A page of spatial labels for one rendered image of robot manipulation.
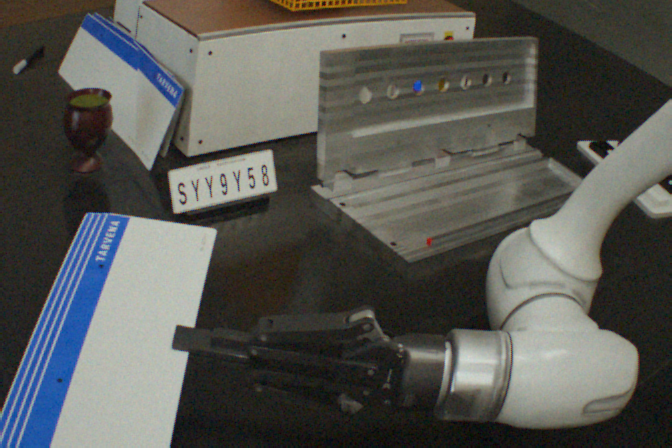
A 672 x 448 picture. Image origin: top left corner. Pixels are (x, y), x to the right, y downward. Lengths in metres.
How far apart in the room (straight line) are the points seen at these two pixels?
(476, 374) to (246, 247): 0.45
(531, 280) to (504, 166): 0.55
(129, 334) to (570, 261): 0.43
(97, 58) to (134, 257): 0.69
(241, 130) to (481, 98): 0.37
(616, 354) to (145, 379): 0.43
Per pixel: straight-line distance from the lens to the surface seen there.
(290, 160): 1.33
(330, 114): 1.17
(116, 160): 1.30
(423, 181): 1.29
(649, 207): 1.45
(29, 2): 2.18
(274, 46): 1.29
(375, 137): 1.23
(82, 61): 1.57
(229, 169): 1.18
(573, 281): 0.87
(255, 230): 1.15
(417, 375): 0.75
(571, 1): 3.90
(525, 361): 0.76
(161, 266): 0.87
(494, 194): 1.30
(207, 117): 1.28
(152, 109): 1.30
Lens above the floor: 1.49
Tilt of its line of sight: 28 degrees down
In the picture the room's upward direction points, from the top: 9 degrees clockwise
